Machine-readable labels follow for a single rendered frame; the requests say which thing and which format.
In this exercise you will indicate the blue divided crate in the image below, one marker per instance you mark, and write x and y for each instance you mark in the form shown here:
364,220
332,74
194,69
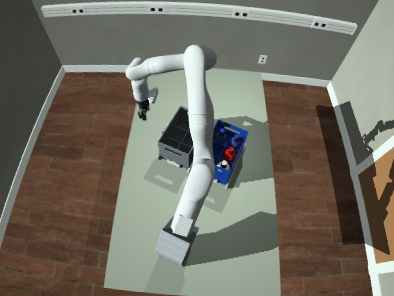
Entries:
218,149

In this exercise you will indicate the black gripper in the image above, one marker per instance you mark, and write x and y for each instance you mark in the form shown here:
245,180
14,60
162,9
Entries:
143,106

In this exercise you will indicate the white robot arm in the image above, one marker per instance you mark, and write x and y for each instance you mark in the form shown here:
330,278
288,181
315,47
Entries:
201,122

